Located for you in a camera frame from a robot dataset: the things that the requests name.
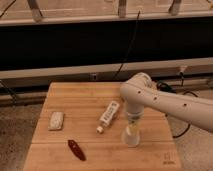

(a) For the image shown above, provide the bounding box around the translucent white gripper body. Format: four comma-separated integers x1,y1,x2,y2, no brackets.
121,124,140,147

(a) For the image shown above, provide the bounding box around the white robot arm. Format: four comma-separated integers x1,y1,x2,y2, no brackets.
120,72,213,147

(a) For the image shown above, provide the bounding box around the white plastic bottle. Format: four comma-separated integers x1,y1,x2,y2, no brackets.
96,101,120,134

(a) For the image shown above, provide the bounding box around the dark red chili pepper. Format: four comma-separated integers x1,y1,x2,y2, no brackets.
68,140,86,161

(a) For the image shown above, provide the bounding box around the white rectangular sponge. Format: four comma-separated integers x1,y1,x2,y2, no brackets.
48,112,64,131

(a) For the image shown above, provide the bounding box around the black cable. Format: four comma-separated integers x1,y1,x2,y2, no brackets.
112,9,142,81

